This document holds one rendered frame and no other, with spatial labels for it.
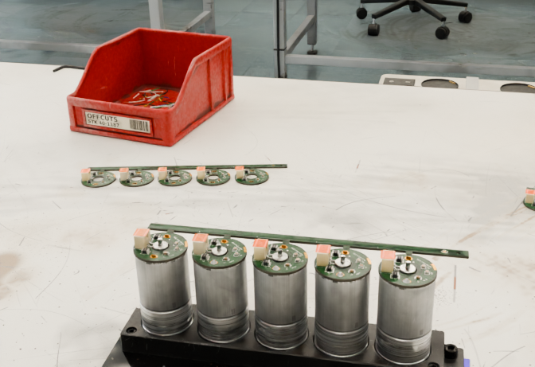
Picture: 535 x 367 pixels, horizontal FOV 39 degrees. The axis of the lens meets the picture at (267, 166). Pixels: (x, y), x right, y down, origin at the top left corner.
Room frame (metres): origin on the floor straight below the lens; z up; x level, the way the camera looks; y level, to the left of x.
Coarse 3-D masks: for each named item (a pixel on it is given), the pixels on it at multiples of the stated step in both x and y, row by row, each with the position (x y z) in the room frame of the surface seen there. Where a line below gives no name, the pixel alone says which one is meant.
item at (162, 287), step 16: (144, 272) 0.29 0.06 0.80; (160, 272) 0.29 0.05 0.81; (176, 272) 0.29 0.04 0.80; (144, 288) 0.29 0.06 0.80; (160, 288) 0.29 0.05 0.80; (176, 288) 0.29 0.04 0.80; (144, 304) 0.29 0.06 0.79; (160, 304) 0.29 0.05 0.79; (176, 304) 0.29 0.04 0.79; (144, 320) 0.29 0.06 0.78; (160, 320) 0.29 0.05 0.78; (176, 320) 0.29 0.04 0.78; (192, 320) 0.30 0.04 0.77
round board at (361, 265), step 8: (336, 248) 0.29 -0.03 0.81; (344, 248) 0.29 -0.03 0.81; (336, 256) 0.29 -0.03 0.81; (352, 256) 0.29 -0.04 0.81; (360, 256) 0.29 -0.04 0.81; (328, 264) 0.28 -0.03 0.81; (352, 264) 0.28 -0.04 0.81; (360, 264) 0.28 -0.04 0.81; (368, 264) 0.28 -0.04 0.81; (320, 272) 0.27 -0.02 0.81; (328, 272) 0.27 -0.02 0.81; (336, 272) 0.27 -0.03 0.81; (344, 272) 0.27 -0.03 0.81; (352, 272) 0.27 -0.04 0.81; (360, 272) 0.27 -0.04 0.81; (368, 272) 0.27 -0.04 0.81; (336, 280) 0.27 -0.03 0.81; (344, 280) 0.27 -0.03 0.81; (352, 280) 0.27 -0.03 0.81
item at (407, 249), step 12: (156, 228) 0.32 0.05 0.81; (168, 228) 0.32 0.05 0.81; (180, 228) 0.32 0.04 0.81; (192, 228) 0.31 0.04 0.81; (204, 228) 0.31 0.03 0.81; (216, 228) 0.31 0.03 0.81; (276, 240) 0.30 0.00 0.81; (288, 240) 0.30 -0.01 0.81; (300, 240) 0.30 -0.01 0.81; (312, 240) 0.30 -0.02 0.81; (324, 240) 0.30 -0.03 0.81; (336, 240) 0.30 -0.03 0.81; (348, 240) 0.30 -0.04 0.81; (408, 252) 0.29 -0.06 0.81; (420, 252) 0.29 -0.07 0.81; (432, 252) 0.29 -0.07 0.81; (444, 252) 0.29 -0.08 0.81; (456, 252) 0.29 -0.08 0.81; (468, 252) 0.29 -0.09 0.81
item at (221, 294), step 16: (224, 240) 0.30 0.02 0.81; (208, 272) 0.28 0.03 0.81; (224, 272) 0.28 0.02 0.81; (240, 272) 0.29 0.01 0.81; (208, 288) 0.28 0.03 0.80; (224, 288) 0.28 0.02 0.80; (240, 288) 0.29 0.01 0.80; (208, 304) 0.28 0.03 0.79; (224, 304) 0.28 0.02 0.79; (240, 304) 0.29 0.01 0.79; (208, 320) 0.28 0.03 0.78; (224, 320) 0.28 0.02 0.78; (240, 320) 0.28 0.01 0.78; (208, 336) 0.28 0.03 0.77; (224, 336) 0.28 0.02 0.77; (240, 336) 0.29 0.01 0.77
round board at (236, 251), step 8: (216, 240) 0.30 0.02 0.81; (232, 240) 0.30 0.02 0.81; (208, 248) 0.30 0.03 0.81; (232, 248) 0.30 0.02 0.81; (240, 248) 0.30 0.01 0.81; (192, 256) 0.29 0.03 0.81; (200, 256) 0.29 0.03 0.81; (208, 256) 0.29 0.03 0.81; (216, 256) 0.29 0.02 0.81; (224, 256) 0.29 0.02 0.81; (232, 256) 0.29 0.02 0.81; (240, 256) 0.29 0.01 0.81; (200, 264) 0.28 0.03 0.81; (208, 264) 0.28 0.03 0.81; (216, 264) 0.28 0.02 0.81; (224, 264) 0.28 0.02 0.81; (232, 264) 0.28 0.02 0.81
